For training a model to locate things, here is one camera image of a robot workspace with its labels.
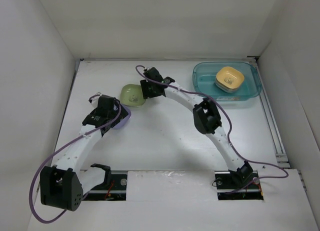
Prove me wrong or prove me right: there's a yellow plate top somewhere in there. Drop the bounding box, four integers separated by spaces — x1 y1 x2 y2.
215 66 245 89

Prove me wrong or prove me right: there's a teal plastic bin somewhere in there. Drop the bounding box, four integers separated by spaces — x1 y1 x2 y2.
192 61 262 101

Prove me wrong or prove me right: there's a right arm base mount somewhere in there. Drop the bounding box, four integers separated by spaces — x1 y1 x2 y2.
211 171 264 201

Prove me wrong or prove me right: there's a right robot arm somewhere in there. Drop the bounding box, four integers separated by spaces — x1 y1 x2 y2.
135 65 254 189

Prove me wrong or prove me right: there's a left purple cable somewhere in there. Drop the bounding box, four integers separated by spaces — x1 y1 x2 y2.
29 93 123 224

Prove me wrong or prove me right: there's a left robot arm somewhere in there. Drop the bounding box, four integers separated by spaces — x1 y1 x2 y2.
40 94 128 211

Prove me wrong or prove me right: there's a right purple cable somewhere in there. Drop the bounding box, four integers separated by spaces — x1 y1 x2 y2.
135 64 290 195

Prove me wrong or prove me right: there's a brown plate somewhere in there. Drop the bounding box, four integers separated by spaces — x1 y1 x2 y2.
216 84 240 94

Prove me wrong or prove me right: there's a green plate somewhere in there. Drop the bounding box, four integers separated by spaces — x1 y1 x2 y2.
119 84 146 107

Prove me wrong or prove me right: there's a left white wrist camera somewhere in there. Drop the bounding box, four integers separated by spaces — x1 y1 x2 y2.
88 92 102 109

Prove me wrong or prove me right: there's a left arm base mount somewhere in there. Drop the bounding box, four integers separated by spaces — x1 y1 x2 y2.
84 171 128 202

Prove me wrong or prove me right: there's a purple cable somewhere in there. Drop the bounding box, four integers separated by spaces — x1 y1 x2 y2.
135 64 290 195
29 93 123 224

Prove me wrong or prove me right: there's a purple plate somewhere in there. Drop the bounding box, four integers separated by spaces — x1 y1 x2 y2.
111 105 132 130

